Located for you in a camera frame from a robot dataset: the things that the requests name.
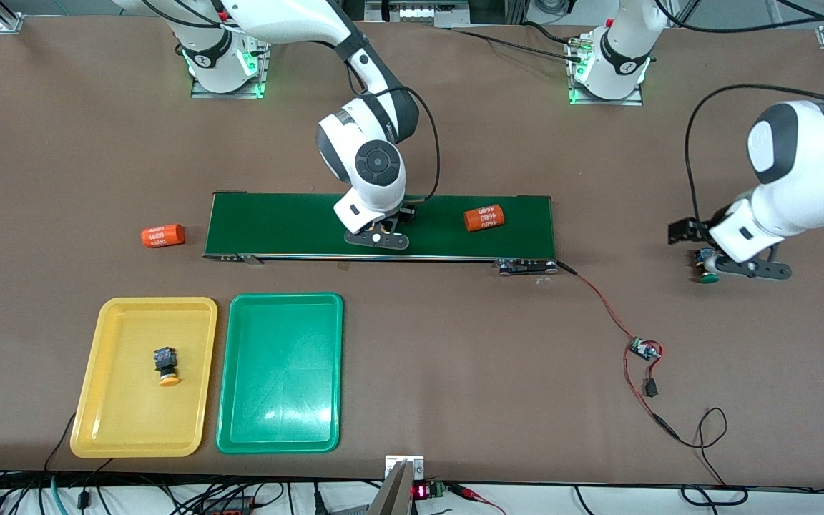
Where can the red clip lead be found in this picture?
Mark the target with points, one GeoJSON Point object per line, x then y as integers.
{"type": "Point", "coordinates": [466, 492]}

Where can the orange cylinder with white print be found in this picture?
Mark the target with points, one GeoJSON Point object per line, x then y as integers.
{"type": "Point", "coordinates": [484, 218]}
{"type": "Point", "coordinates": [162, 236]}

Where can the red LED display module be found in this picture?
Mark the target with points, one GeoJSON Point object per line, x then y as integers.
{"type": "Point", "coordinates": [420, 491]}

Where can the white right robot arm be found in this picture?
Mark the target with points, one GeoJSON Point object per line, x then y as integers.
{"type": "Point", "coordinates": [376, 163]}

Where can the small controller circuit board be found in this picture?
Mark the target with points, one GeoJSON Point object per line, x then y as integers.
{"type": "Point", "coordinates": [644, 349]}

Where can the grey metal bar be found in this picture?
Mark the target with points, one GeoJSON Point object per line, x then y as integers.
{"type": "Point", "coordinates": [390, 501]}

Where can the small black plug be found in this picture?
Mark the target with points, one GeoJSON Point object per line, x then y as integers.
{"type": "Point", "coordinates": [651, 389]}

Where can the grey electronics box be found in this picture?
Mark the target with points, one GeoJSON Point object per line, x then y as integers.
{"type": "Point", "coordinates": [419, 13]}

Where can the green belt conveyor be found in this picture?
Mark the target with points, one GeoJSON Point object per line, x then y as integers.
{"type": "Point", "coordinates": [276, 222]}

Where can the yellow plastic tray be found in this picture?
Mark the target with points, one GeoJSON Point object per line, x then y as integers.
{"type": "Point", "coordinates": [133, 422]}

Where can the green plastic tray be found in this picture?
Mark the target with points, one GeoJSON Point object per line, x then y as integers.
{"type": "Point", "coordinates": [280, 372]}

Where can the yellow cap push button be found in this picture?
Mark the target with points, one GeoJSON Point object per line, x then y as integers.
{"type": "Point", "coordinates": [167, 365]}

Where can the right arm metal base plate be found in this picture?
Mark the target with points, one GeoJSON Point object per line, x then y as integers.
{"type": "Point", "coordinates": [226, 95]}

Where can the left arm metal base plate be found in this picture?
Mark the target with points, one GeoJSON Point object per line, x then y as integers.
{"type": "Point", "coordinates": [601, 102]}

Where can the green cap push button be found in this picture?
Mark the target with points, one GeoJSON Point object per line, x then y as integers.
{"type": "Point", "coordinates": [707, 277]}

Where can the silver mounting bracket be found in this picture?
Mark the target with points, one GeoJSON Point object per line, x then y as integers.
{"type": "Point", "coordinates": [392, 465]}

